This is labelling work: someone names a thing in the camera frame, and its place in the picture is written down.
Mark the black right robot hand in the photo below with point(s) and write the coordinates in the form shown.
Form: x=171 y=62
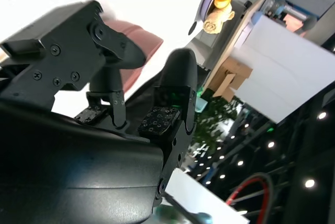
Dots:
x=78 y=169

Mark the large white panel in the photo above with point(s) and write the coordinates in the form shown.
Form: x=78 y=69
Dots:
x=282 y=72

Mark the brown cardboard box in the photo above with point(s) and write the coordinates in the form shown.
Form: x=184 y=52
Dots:
x=235 y=72

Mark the pink plastic bowl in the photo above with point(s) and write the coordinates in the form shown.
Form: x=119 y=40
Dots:
x=144 y=40

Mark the white foam board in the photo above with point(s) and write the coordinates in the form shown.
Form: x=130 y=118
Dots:
x=199 y=197

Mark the round ceiling light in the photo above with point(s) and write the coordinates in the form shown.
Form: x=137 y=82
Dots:
x=309 y=183
x=240 y=162
x=270 y=144
x=322 y=115

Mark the black round table grommet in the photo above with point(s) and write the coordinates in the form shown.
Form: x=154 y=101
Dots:
x=192 y=28

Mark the green leafy plant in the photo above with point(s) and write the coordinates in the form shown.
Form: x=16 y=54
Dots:
x=217 y=119

